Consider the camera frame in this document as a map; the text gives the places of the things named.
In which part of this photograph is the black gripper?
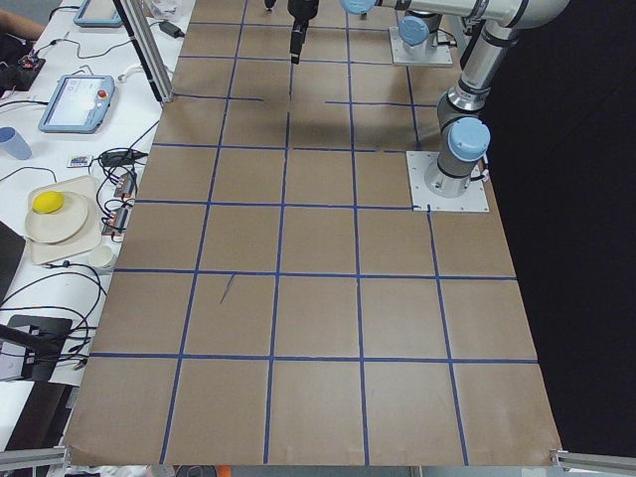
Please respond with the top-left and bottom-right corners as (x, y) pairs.
(287, 0), (319, 65)

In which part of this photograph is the black power adapter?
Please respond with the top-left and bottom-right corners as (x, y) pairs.
(158, 20), (185, 39)

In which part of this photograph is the blue teach pendant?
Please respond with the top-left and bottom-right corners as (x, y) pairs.
(74, 0), (122, 28)
(38, 75), (115, 134)

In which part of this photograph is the beige tray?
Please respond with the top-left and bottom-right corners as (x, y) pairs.
(25, 175), (101, 265)

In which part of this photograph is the white paper cup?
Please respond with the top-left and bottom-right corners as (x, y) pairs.
(87, 245), (117, 273)

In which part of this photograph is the yellow lemon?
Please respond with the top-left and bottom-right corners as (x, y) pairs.
(32, 191), (65, 215)

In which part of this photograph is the beige round plate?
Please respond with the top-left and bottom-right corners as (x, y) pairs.
(25, 192), (88, 243)

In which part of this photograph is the light blue cup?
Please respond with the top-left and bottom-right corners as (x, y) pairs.
(0, 126), (32, 160)

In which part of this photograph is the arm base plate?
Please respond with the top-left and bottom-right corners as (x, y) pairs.
(406, 151), (489, 213)
(390, 27), (453, 68)

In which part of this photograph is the aluminium frame post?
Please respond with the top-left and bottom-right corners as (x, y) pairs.
(112, 0), (174, 104)

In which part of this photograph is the black camera stand base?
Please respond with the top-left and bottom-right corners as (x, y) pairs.
(1, 314), (73, 382)

